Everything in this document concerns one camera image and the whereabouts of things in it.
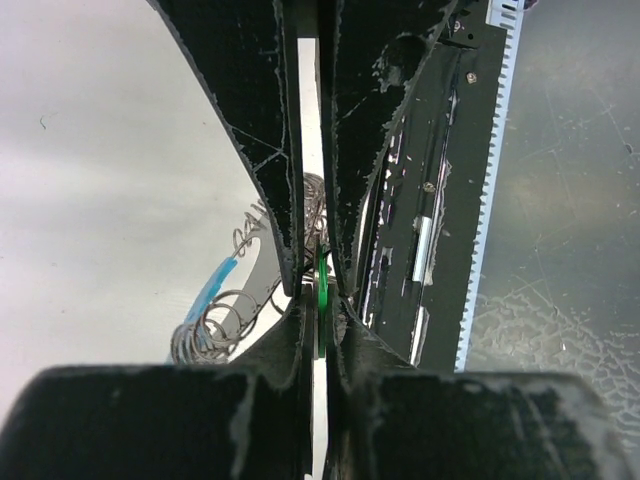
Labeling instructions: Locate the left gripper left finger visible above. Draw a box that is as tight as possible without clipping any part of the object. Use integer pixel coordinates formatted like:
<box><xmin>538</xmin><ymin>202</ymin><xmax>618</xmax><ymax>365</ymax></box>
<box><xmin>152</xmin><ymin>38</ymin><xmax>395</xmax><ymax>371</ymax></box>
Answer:
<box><xmin>1</xmin><ymin>294</ymin><xmax>315</xmax><ymax>479</ymax></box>

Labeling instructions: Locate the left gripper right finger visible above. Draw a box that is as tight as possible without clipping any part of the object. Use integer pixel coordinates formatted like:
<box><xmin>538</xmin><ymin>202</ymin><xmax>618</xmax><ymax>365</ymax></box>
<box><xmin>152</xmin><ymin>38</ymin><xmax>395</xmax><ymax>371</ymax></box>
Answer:
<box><xmin>324</xmin><ymin>294</ymin><xmax>633</xmax><ymax>479</ymax></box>

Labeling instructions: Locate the large keyring with blue handle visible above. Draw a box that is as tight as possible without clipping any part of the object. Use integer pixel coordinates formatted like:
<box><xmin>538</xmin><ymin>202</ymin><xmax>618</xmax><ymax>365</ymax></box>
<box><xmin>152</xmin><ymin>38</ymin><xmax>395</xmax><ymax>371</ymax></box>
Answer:
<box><xmin>169</xmin><ymin>172</ymin><xmax>331</xmax><ymax>365</ymax></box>

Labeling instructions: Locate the white slotted cable duct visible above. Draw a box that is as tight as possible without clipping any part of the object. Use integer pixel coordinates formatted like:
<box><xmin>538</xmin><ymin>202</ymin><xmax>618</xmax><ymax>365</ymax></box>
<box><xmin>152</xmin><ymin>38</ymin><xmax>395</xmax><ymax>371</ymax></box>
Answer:
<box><xmin>454</xmin><ymin>0</ymin><xmax>525</xmax><ymax>373</ymax></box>

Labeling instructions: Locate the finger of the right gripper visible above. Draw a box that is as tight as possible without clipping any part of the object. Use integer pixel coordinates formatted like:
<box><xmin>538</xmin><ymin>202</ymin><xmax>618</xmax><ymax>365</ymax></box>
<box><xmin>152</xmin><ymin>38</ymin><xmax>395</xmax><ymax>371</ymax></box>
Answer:
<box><xmin>317</xmin><ymin>1</ymin><xmax>457</xmax><ymax>295</ymax></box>
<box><xmin>152</xmin><ymin>0</ymin><xmax>304</xmax><ymax>295</ymax></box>

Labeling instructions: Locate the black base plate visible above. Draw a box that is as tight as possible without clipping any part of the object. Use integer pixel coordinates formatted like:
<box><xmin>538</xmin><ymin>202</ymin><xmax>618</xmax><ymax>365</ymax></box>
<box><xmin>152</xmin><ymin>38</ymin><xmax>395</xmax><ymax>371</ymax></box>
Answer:
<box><xmin>356</xmin><ymin>1</ymin><xmax>507</xmax><ymax>373</ymax></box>

